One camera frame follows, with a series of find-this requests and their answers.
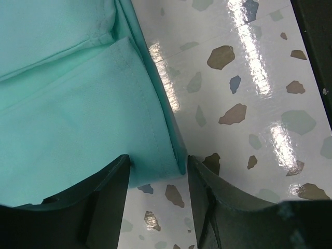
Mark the teal t shirt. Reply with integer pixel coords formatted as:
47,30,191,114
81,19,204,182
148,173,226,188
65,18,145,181
1,1,186,206

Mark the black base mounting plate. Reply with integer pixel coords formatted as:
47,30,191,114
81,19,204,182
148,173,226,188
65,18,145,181
291,0,331,123

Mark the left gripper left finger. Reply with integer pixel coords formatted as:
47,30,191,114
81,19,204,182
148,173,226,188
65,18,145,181
1,155,130,248

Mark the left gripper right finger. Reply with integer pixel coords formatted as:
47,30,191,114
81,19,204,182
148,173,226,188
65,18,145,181
187,156,331,248

